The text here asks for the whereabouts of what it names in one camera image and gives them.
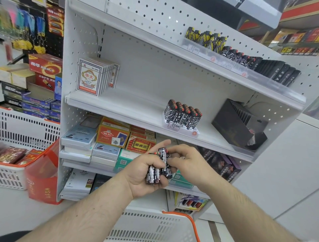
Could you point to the person's left hand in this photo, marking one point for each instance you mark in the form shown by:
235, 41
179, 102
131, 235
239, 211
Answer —
139, 174

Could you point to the person's right hand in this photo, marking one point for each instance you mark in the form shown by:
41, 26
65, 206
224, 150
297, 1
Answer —
194, 167

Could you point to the person's right fingers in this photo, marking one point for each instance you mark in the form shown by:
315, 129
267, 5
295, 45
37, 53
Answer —
175, 160

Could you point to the person's left thumb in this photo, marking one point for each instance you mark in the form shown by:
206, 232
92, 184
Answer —
158, 147

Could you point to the black patterned lighter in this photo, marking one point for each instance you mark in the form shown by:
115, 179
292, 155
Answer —
165, 163
152, 174

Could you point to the person's right forearm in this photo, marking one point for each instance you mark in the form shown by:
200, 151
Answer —
246, 214

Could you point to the person's left forearm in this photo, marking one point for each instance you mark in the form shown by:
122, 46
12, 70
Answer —
82, 217

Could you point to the red yellow box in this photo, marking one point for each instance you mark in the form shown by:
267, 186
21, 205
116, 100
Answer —
140, 145

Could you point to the green white box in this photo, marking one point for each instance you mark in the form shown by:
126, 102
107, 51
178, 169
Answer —
183, 180
124, 159

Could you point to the white lighter display tray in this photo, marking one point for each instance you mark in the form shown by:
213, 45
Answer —
174, 127

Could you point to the cluster of black patterned lighters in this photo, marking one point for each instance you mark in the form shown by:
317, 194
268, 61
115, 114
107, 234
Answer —
183, 116

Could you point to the colourful lighter display box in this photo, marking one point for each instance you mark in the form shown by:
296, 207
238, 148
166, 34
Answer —
192, 202

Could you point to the dark purple boxes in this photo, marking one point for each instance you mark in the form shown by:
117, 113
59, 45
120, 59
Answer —
221, 163

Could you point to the red playing card box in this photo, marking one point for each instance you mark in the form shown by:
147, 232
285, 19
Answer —
112, 136

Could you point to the white blue box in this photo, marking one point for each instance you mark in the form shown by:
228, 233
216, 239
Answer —
106, 149

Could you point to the dark grey box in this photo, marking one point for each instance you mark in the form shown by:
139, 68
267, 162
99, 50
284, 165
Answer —
101, 183

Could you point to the black empty display box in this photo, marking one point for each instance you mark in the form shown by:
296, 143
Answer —
234, 124

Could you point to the white power bank box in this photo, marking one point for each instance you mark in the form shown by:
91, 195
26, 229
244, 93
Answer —
78, 133

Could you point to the white pegboard shelf unit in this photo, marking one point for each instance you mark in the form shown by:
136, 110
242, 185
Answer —
149, 64

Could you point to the stack of white boxes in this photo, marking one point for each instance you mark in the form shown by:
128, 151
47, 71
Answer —
74, 154

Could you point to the large white box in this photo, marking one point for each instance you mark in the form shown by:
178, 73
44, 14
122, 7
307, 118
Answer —
77, 183

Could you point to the row of white card packs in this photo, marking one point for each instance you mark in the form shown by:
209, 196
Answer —
88, 77

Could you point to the white counter cabinet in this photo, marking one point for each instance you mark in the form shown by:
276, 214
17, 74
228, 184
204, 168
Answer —
281, 174

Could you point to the blue box with portrait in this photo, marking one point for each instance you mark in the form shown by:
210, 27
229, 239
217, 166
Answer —
58, 87

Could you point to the row of yellow black lighters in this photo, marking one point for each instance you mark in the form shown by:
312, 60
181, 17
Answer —
206, 38

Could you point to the red plastic bag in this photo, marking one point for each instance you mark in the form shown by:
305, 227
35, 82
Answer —
41, 174

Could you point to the row of black white lighters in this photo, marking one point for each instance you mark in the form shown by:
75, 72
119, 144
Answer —
239, 58

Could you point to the stack of blue boxes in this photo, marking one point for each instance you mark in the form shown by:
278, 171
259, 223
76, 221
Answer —
39, 106

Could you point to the row of plain black lighters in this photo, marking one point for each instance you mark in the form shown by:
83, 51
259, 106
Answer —
279, 72

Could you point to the white plastic basket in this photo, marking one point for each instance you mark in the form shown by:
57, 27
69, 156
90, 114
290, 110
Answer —
22, 127

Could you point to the large red battery box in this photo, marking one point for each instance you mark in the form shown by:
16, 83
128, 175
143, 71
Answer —
46, 65

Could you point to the dark red gift box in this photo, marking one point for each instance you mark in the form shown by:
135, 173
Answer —
11, 155

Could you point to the black boxes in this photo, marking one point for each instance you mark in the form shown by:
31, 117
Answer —
13, 93

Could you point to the cream cardboard boxes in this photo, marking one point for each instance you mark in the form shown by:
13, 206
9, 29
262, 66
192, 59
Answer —
16, 74

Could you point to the hanging red battery packs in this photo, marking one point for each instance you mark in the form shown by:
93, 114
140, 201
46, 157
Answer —
55, 21

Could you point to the row of cigarette packs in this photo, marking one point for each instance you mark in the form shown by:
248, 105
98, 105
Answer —
299, 41

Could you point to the cigarette display cabinet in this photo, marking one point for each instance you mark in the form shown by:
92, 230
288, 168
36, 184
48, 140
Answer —
294, 17

